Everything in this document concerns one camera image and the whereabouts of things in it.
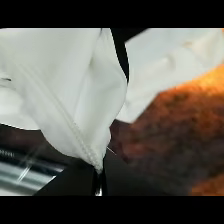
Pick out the silver frame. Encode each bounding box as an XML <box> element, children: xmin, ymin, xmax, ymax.
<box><xmin>0</xmin><ymin>148</ymin><xmax>66</xmax><ymax>197</ymax></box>

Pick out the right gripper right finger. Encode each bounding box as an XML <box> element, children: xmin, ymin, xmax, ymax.
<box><xmin>100</xmin><ymin>151</ymin><xmax>158</xmax><ymax>197</ymax></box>

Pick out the white and black garment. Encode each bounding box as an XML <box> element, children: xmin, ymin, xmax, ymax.
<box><xmin>0</xmin><ymin>28</ymin><xmax>224</xmax><ymax>175</ymax></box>

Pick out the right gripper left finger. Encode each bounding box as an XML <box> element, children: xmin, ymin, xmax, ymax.
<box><xmin>33</xmin><ymin>159</ymin><xmax>100</xmax><ymax>197</ymax></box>

